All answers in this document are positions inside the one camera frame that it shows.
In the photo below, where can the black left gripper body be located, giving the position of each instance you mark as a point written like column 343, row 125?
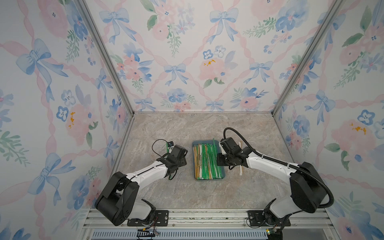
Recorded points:
column 182, row 162

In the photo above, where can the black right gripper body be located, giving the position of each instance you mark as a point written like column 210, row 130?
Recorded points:
column 225, row 158

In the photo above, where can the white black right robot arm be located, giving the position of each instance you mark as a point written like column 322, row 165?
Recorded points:
column 307, row 189

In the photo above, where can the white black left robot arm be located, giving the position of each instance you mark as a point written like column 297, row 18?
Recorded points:
column 118, row 200

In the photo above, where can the green straw right pile edge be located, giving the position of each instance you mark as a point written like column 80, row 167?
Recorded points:
column 215, row 151

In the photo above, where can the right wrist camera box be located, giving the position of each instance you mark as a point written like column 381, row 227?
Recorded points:
column 230, row 146

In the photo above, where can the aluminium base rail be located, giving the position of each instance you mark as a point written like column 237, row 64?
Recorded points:
column 211, row 224

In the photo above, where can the aluminium frame post left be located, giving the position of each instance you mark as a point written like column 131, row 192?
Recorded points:
column 92, row 27

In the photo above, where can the aluminium frame post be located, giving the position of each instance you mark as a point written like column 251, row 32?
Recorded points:
column 323, row 28
column 92, row 27

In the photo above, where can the aluminium frame post right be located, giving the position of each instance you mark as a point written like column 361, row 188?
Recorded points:
column 323, row 28

